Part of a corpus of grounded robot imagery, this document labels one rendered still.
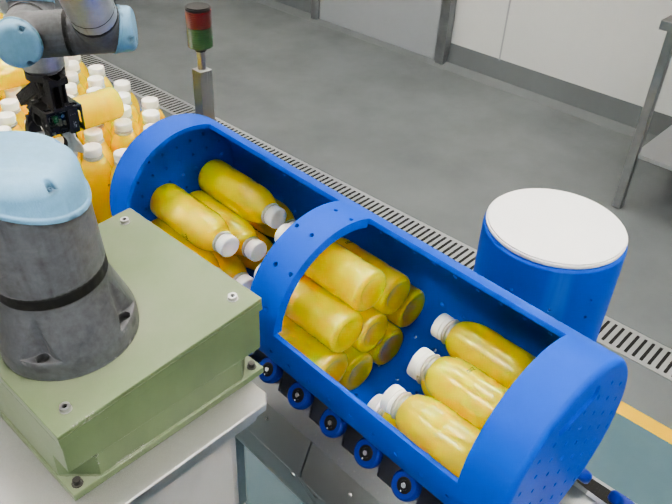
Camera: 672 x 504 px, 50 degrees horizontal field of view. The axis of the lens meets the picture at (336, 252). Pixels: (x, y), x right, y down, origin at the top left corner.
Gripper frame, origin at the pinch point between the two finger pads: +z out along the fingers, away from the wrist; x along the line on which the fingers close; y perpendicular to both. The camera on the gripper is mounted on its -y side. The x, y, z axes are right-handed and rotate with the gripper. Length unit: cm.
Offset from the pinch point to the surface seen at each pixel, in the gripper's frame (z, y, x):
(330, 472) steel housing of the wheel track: 21, 80, 0
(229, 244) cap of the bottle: -1.3, 46.8, 7.3
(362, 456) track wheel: 13, 85, 2
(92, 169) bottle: 3.1, 2.2, 5.6
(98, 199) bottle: 9.9, 2.9, 5.4
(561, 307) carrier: 16, 85, 57
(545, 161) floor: 109, -33, 269
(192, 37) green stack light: -10, -19, 46
